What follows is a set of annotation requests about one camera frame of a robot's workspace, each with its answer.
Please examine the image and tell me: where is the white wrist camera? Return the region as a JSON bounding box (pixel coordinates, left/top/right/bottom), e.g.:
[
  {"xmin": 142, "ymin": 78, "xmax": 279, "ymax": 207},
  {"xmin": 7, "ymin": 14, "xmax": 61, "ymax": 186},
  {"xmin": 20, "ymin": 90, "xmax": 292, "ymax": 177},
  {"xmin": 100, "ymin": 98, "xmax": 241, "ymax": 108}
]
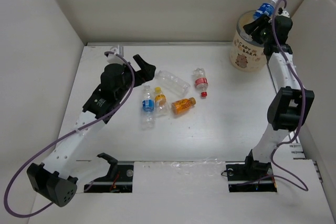
[
  {"xmin": 106, "ymin": 44, "xmax": 124, "ymax": 65},
  {"xmin": 278, "ymin": 7, "xmax": 290, "ymax": 18}
]

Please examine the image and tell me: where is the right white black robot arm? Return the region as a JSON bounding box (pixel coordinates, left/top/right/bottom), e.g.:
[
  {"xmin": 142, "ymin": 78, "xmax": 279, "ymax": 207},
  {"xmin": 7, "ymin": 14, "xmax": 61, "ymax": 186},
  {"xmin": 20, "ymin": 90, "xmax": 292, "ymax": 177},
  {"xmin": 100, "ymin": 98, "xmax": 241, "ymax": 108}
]
[{"xmin": 243, "ymin": 14, "xmax": 314, "ymax": 180}]

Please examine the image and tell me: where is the cream capybara bin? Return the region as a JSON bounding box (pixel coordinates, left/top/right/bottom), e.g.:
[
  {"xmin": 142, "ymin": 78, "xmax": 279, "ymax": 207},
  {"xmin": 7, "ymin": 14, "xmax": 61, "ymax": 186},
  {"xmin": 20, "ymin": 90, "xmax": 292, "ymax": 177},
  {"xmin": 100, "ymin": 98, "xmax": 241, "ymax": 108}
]
[{"xmin": 229, "ymin": 10, "xmax": 267, "ymax": 72}]

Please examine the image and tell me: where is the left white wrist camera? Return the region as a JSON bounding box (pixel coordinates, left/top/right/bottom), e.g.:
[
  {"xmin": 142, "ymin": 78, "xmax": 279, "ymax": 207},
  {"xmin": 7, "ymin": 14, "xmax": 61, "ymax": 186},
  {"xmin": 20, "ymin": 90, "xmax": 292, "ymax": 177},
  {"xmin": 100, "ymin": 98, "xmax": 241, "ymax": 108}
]
[{"xmin": 106, "ymin": 44, "xmax": 124, "ymax": 65}]

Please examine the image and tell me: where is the orange bottle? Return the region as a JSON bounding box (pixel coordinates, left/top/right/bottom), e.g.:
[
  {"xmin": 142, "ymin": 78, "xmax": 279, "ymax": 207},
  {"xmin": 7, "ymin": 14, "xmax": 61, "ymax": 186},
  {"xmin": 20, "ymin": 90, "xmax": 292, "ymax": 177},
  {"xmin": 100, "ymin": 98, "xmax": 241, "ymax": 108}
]
[{"xmin": 171, "ymin": 98, "xmax": 196, "ymax": 115}]

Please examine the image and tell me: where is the clear bottle yellow cap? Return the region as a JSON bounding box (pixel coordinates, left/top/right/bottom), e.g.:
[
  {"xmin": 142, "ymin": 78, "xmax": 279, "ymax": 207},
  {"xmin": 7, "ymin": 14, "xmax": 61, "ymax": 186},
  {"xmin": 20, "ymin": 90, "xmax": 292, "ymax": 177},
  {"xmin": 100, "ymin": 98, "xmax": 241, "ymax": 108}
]
[{"xmin": 154, "ymin": 87, "xmax": 170, "ymax": 118}]

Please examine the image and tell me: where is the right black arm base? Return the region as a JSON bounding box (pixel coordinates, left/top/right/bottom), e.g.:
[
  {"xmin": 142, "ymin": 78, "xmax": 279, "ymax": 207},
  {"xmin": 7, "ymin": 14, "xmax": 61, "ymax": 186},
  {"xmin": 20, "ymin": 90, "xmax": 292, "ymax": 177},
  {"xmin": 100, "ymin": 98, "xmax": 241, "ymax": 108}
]
[{"xmin": 221, "ymin": 162, "xmax": 277, "ymax": 193}]

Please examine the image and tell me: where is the clear bottle blue label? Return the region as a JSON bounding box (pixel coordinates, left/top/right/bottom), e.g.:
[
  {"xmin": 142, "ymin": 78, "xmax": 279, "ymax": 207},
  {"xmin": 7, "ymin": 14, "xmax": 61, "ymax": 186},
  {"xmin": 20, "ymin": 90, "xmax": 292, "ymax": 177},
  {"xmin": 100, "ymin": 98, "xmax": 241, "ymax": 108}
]
[{"xmin": 141, "ymin": 85, "xmax": 155, "ymax": 130}]

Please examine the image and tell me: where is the blue label bottle white cap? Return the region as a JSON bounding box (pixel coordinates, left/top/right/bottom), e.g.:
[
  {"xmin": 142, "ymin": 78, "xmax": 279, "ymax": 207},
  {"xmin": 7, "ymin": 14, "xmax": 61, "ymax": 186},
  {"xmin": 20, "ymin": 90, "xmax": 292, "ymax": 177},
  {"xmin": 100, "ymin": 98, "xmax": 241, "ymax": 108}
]
[{"xmin": 253, "ymin": 0, "xmax": 278, "ymax": 20}]

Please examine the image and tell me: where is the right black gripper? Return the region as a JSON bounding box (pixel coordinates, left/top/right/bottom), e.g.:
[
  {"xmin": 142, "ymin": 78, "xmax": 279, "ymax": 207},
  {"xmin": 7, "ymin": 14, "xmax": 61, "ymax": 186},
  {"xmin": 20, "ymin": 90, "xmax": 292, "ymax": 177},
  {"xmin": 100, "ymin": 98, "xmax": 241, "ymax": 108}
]
[{"xmin": 245, "ymin": 13, "xmax": 274, "ymax": 44}]

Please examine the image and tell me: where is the purple cable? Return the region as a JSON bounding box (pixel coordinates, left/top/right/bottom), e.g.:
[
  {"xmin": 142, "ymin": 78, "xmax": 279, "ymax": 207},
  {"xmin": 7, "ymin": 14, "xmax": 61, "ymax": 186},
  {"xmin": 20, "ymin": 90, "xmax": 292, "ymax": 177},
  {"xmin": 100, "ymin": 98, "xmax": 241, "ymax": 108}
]
[
  {"xmin": 3, "ymin": 51, "xmax": 136, "ymax": 218},
  {"xmin": 236, "ymin": 0, "xmax": 309, "ymax": 192}
]

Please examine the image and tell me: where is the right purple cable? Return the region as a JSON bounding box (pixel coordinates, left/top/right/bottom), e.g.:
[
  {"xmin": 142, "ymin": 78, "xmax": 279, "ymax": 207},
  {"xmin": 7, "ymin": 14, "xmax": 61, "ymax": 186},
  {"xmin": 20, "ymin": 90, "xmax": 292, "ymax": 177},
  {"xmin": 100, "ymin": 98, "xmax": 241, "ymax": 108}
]
[{"xmin": 236, "ymin": 0, "xmax": 309, "ymax": 192}]

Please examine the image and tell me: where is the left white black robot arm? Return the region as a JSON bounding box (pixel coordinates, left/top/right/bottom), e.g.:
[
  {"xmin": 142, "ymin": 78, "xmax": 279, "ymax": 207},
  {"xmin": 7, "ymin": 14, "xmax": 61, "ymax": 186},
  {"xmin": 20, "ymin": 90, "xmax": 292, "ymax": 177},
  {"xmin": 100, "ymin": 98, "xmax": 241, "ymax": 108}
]
[{"xmin": 27, "ymin": 55, "xmax": 156, "ymax": 207}]

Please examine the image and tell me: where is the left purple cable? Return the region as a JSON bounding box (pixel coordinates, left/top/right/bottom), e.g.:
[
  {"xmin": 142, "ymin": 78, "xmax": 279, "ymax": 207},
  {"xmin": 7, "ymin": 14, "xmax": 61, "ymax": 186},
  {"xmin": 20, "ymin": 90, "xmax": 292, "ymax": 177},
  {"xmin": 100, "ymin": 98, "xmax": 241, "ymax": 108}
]
[{"xmin": 3, "ymin": 51, "xmax": 136, "ymax": 218}]

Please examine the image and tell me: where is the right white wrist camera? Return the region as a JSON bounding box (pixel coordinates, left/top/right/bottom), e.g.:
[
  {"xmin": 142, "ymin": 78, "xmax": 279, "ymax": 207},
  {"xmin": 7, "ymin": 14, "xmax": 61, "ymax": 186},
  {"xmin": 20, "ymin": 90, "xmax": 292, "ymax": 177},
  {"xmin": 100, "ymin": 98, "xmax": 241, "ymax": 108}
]
[{"xmin": 278, "ymin": 7, "xmax": 290, "ymax": 18}]

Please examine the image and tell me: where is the clear bottle red label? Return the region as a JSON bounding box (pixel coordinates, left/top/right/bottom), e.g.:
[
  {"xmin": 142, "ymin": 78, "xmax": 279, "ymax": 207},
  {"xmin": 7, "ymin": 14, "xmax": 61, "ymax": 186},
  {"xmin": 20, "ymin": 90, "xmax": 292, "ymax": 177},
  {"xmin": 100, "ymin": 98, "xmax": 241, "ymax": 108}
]
[{"xmin": 193, "ymin": 68, "xmax": 208, "ymax": 99}]

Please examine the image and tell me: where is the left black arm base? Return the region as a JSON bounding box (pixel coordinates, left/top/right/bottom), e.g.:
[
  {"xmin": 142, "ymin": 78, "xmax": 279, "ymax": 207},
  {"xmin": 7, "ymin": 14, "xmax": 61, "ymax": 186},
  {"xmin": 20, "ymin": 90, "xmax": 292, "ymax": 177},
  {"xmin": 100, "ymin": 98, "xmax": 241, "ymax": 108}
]
[{"xmin": 83, "ymin": 153, "xmax": 134, "ymax": 193}]

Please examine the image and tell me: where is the large clear plastic bottle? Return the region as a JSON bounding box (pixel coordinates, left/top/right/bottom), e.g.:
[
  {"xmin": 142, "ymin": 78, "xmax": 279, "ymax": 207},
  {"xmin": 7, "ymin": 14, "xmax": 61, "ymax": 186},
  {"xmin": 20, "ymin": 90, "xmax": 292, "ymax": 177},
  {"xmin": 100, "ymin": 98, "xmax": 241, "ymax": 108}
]
[{"xmin": 155, "ymin": 70, "xmax": 191, "ymax": 98}]

